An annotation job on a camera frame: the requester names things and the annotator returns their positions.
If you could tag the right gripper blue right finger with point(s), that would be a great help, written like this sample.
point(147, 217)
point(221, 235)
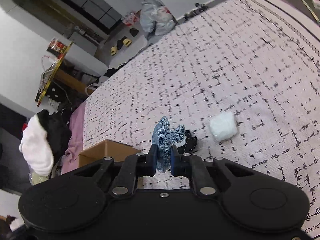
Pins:
point(176, 163)

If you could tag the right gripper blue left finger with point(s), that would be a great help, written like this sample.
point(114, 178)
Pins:
point(151, 160)

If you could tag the black stitched fabric pouch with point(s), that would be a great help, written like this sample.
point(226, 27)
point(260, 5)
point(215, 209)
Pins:
point(185, 144)

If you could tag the blue knitted cloth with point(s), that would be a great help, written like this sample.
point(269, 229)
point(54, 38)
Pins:
point(164, 137)

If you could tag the white soft packet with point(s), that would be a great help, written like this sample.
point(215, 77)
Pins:
point(223, 126)

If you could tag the brown cardboard box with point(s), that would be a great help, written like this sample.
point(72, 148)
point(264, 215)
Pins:
point(106, 148)

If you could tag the purple bed sheet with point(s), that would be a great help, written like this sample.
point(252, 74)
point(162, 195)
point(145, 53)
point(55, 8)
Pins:
point(75, 144)

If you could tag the white patterned bed cover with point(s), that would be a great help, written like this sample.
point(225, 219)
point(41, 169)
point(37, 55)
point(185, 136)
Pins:
point(258, 59)

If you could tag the yellow slipper right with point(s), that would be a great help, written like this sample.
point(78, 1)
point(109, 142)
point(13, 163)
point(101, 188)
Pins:
point(127, 42)

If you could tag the round white yellow table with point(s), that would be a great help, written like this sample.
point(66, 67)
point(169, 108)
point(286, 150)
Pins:
point(61, 81)

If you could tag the black slipper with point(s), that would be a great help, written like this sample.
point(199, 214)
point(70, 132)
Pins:
point(134, 32)

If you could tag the grey plastic bag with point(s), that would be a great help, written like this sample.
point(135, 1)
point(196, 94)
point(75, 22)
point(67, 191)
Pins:
point(149, 15)

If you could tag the white plastic bag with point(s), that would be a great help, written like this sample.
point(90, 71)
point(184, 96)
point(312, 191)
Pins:
point(164, 20)

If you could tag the pack of water bottles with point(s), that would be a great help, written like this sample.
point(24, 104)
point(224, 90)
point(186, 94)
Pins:
point(130, 18)

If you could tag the red snack box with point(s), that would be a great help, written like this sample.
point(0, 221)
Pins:
point(57, 48)

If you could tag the black dumbbell set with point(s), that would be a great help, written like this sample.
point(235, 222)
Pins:
point(199, 9)

